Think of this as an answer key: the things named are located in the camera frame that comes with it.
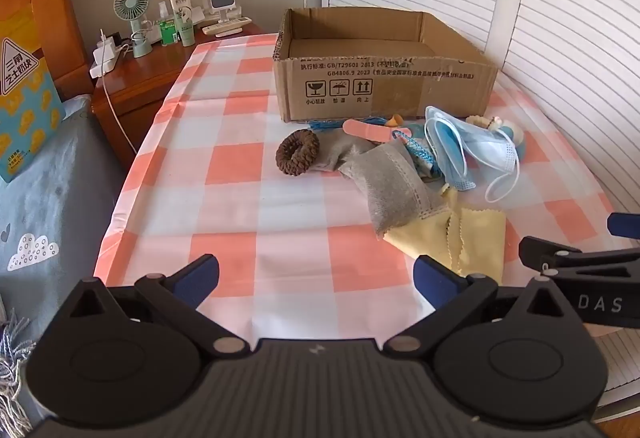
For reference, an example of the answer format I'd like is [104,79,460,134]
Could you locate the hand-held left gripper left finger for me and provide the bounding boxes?
[67,254,250,359]

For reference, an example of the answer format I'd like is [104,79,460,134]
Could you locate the brown cardboard box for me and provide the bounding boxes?
[272,7,498,124]

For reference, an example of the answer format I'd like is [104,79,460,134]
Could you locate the green desk fan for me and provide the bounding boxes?
[113,0,152,58]

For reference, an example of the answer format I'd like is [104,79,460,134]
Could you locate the brown hair scrunchie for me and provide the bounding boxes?
[275,130,321,178]

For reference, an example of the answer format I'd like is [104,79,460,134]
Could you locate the yellow cleaning cloth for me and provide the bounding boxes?
[385,188,507,280]

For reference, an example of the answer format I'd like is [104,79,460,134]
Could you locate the white green tube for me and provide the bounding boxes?
[169,0,197,47]

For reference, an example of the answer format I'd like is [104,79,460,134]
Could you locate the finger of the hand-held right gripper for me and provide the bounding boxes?
[518,235,640,276]
[606,212,640,239]

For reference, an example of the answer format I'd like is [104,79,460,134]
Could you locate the white power strip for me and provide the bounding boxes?
[90,44,127,79]

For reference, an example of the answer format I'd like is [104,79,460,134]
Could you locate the white remote control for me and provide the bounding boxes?
[201,17,252,37]

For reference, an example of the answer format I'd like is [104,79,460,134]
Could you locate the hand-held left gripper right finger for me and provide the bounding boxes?
[382,254,576,359]

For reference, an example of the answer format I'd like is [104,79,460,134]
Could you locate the blue patterned ribbon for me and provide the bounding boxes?
[391,129,443,181]

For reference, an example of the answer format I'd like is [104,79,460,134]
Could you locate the pink white checkered tablecloth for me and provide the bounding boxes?
[94,32,620,346]

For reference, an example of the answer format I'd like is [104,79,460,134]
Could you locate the blue face mask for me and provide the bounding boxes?
[425,120,476,191]
[424,105,521,203]

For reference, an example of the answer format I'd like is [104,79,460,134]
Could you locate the blue yellow cushion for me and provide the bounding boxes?
[0,36,67,185]

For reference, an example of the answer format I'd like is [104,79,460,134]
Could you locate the white charging cable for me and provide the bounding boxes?
[101,68,139,155]

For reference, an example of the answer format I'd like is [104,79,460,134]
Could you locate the wooden nightstand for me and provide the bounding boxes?
[90,20,266,169]

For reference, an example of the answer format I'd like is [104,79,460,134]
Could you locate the pink adhesive bandage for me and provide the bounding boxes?
[343,119,394,142]

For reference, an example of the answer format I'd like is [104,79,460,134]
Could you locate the grey blue bed blanket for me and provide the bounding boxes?
[0,94,129,421]

